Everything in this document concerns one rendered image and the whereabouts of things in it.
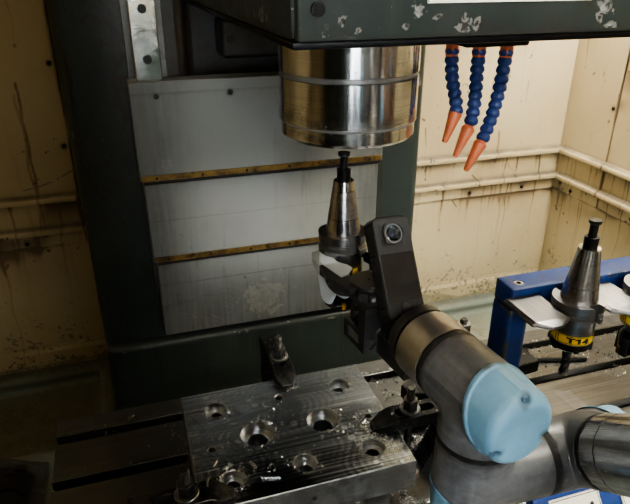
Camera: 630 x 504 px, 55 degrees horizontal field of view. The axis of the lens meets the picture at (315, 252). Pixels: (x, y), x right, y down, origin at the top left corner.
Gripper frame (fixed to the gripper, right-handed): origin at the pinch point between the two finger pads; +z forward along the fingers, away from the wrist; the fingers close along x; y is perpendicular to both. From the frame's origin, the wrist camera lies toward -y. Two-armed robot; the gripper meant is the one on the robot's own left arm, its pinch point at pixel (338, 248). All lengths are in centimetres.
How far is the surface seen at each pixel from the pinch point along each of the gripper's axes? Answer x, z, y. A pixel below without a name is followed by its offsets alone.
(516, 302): 17.0, -15.5, 4.0
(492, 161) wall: 87, 71, 19
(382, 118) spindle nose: 0.1, -9.1, -19.1
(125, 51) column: -17, 48, -20
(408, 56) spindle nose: 3.3, -8.4, -25.1
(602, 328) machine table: 68, 9, 36
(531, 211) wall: 104, 69, 37
